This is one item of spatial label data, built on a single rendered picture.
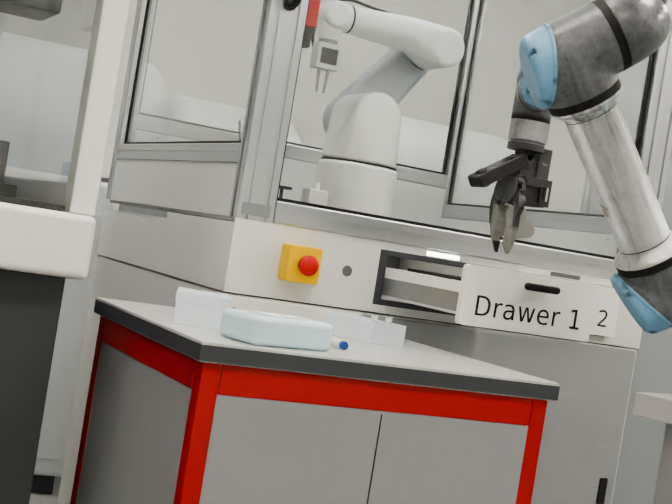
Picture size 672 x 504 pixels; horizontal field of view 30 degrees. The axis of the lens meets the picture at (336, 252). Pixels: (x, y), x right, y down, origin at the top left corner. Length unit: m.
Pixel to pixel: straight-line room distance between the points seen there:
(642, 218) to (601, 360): 0.91
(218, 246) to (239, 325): 0.64
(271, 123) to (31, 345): 0.65
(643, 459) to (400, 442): 2.72
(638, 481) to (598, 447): 1.72
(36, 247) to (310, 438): 0.54
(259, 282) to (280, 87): 0.38
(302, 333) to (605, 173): 0.53
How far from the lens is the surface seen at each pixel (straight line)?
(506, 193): 2.41
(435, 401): 1.96
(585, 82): 1.92
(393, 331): 2.27
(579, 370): 2.85
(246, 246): 2.43
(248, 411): 1.83
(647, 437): 4.61
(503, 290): 2.30
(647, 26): 1.95
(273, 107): 2.45
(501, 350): 2.73
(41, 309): 2.14
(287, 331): 1.85
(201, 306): 2.00
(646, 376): 4.63
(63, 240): 2.07
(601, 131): 1.96
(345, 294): 2.52
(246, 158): 2.42
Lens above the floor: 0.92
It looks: level
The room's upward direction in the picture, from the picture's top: 9 degrees clockwise
